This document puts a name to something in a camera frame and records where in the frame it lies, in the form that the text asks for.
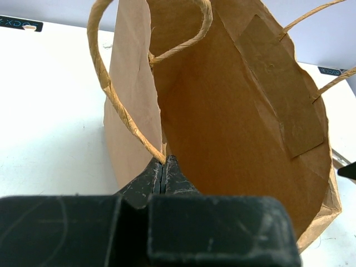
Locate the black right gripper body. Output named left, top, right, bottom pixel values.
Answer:
left=338, top=162, right=356, bottom=180

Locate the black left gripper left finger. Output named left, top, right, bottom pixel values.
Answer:
left=1, top=159, right=163, bottom=266

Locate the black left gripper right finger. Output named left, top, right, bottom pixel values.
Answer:
left=147, top=155, right=301, bottom=266

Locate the brown paper bag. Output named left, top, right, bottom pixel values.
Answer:
left=87, top=1, right=342, bottom=250

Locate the blue label sticker right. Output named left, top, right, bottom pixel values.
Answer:
left=318, top=66, right=346, bottom=76

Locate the blue label sticker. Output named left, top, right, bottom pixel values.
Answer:
left=0, top=16, right=43, bottom=32
left=318, top=66, right=346, bottom=76

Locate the blue label sticker left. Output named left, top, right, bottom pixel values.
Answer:
left=0, top=16, right=43, bottom=32

